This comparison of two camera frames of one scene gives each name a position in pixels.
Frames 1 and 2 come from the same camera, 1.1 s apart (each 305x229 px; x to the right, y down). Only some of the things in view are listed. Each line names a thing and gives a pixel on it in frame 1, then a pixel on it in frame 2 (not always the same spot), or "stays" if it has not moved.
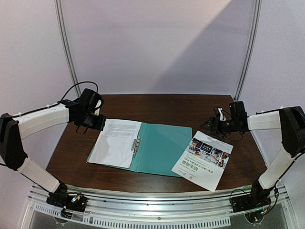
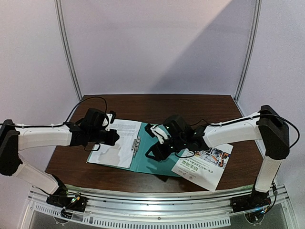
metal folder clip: [136, 145] stays
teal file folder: [157, 148] stays
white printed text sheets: [114, 145] stays
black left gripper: [100, 125] -> [114, 137]
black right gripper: [213, 124] -> [159, 148]
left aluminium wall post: [68, 46] stays
